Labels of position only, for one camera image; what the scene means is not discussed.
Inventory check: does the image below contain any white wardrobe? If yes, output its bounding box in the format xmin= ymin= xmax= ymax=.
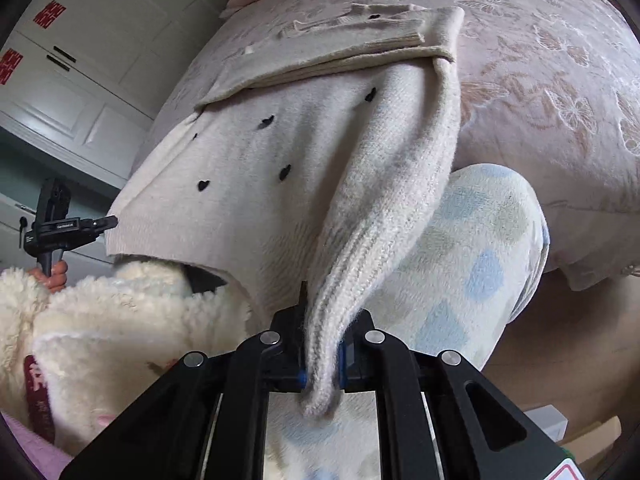
xmin=0 ymin=0 xmax=232 ymax=266

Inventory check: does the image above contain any cream fleece jacket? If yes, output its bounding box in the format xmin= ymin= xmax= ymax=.
xmin=0 ymin=259 xmax=253 ymax=458

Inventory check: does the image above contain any person's left hand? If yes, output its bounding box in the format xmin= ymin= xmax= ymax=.
xmin=27 ymin=259 xmax=69 ymax=293

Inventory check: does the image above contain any pink cloth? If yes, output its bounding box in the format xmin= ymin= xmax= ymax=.
xmin=0 ymin=407 xmax=73 ymax=480

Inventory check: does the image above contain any pink butterfly-patterned bed cover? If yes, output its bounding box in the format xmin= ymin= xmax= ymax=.
xmin=131 ymin=0 xmax=640 ymax=293

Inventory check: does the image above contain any cardboard box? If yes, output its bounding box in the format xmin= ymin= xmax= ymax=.
xmin=560 ymin=415 xmax=623 ymax=468

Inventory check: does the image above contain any person's leg in checked fleece pants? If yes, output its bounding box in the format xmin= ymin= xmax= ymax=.
xmin=264 ymin=164 xmax=551 ymax=480

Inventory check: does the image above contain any cream sweater with black hearts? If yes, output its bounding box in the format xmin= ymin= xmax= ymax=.
xmin=104 ymin=2 xmax=467 ymax=418

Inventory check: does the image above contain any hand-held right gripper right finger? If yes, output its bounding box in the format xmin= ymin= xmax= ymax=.
xmin=338 ymin=309 xmax=568 ymax=480

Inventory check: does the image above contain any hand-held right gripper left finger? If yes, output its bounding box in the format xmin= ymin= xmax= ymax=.
xmin=59 ymin=281 xmax=309 ymax=480

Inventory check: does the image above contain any red paper-cut decoration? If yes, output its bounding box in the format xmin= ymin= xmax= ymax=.
xmin=33 ymin=2 xmax=68 ymax=29
xmin=0 ymin=48 xmax=25 ymax=85

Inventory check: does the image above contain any white box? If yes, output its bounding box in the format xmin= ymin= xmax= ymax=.
xmin=522 ymin=404 xmax=570 ymax=442

